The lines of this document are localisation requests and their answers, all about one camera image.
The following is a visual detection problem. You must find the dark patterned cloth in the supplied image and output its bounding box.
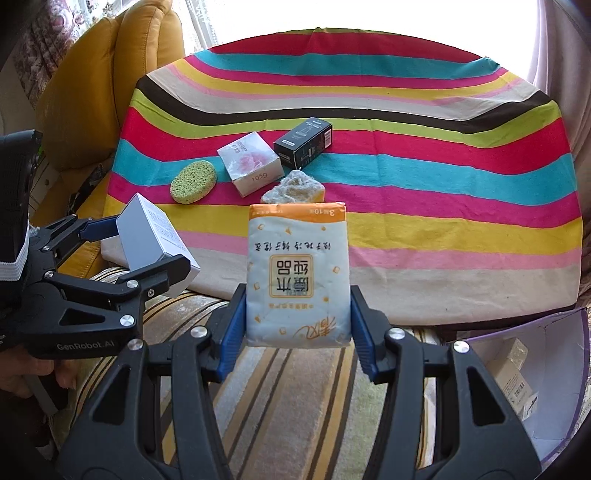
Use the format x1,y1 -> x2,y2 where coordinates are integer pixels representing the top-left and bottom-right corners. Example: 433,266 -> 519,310
69,161 -> 116,204

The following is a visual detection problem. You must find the pale patterned curtain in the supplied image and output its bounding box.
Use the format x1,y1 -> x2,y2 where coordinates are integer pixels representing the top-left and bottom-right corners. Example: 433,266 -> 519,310
526,0 -> 591,144

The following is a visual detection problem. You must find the beige striped plush cushion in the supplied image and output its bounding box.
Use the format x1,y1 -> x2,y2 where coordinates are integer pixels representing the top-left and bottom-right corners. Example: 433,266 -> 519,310
51,265 -> 467,480

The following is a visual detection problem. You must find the orange and white tissue packet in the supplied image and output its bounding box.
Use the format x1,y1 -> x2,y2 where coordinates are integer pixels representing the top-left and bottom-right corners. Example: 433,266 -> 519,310
245,202 -> 352,348

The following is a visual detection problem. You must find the rainbow striped cloth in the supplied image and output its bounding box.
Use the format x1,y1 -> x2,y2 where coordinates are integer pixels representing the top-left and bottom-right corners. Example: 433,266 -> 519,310
99,27 -> 583,324

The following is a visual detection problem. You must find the purple and white cardboard box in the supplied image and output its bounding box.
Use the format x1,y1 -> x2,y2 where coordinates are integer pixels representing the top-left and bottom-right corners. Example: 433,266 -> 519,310
455,307 -> 591,467

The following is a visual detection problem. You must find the small black box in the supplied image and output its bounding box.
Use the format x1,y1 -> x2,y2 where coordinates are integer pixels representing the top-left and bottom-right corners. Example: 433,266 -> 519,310
273,117 -> 334,169

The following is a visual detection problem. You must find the white box with pink print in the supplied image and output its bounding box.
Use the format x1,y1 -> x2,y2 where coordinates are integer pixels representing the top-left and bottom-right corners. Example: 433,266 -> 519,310
217,132 -> 283,198

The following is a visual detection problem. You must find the yellow leather sofa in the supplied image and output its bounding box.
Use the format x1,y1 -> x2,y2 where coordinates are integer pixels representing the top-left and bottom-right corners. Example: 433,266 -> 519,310
34,0 -> 185,278

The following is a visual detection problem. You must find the green round sponge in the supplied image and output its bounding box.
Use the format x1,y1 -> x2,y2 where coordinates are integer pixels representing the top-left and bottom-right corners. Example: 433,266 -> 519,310
170,160 -> 218,203

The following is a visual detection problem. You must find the floral patterned curtain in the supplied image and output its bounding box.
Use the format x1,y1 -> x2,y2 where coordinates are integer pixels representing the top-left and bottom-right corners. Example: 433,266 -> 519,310
9,0 -> 93,112

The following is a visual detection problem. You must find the grey and white box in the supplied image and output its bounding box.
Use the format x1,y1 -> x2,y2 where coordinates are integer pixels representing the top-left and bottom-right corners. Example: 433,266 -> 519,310
115,193 -> 201,298

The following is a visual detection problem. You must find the cream box with text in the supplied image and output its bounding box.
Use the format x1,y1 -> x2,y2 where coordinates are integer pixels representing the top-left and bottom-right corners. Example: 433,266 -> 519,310
485,357 -> 539,421

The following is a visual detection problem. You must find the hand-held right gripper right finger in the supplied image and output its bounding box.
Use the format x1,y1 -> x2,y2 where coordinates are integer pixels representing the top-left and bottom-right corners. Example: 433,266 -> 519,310
350,285 -> 543,480

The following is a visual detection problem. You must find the person's left hand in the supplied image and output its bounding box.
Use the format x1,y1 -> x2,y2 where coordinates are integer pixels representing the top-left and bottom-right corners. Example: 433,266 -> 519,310
0,353 -> 77,400

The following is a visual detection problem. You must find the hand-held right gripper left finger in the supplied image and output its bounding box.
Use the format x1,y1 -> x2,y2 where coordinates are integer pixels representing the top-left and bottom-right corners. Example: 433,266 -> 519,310
55,282 -> 247,480

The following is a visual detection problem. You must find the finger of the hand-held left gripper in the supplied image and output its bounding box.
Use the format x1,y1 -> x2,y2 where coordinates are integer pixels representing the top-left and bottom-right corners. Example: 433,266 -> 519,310
30,215 -> 123,254
21,255 -> 192,361

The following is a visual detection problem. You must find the yellow sponge with white scrub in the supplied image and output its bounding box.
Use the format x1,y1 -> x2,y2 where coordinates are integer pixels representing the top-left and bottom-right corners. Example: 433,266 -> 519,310
260,169 -> 326,206

